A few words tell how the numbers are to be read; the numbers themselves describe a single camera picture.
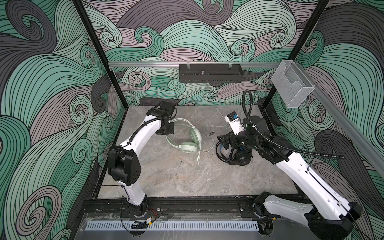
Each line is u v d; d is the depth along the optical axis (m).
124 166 0.45
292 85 0.76
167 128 0.72
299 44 0.85
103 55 0.90
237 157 0.85
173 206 0.76
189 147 0.78
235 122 0.58
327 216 0.38
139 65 1.99
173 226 0.70
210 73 0.97
